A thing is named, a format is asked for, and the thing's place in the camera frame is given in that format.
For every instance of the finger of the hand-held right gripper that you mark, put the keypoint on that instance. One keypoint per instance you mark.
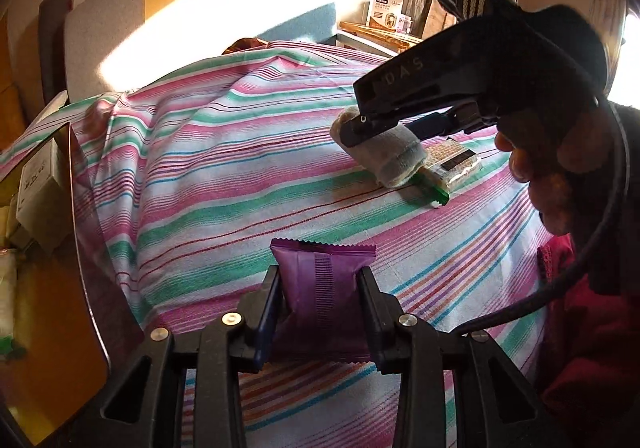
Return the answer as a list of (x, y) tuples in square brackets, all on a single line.
[(432, 126), (380, 127)]

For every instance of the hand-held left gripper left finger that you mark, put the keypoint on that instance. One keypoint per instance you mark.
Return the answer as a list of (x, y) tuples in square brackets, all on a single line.
[(264, 338)]

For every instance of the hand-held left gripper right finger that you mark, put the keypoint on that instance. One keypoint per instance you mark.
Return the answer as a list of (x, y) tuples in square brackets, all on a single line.
[(374, 328)]

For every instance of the cream sock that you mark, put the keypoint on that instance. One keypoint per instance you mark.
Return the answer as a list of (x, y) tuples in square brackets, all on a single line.
[(390, 157)]

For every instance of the purple snack packet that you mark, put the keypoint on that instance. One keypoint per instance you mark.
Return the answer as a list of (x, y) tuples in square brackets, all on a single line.
[(322, 293)]

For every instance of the clear green-edged snack packet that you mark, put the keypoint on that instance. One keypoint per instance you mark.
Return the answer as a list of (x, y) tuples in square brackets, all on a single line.
[(452, 167), (7, 298)]

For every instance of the cream cardboard box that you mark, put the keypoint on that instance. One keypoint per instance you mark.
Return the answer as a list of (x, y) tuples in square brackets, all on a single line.
[(45, 193)]

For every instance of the person's right hand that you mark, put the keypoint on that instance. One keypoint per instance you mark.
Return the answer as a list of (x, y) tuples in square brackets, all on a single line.
[(517, 165)]

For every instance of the wooden side table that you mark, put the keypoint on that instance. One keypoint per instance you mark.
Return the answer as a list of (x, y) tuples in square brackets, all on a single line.
[(380, 35)]

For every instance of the white product box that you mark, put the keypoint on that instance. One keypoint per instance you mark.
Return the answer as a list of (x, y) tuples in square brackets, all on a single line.
[(385, 7)]

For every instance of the brown crumpled cloth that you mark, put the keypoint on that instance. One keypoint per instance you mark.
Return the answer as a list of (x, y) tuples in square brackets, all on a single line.
[(245, 46)]

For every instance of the striped bed sheet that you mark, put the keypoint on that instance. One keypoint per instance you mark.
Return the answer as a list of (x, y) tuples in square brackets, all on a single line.
[(225, 167)]

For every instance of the red cloth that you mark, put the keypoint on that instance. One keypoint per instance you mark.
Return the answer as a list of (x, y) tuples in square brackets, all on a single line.
[(595, 353)]

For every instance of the grey yellow blue sofa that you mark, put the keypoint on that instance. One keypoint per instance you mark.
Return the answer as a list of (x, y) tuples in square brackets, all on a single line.
[(100, 42)]

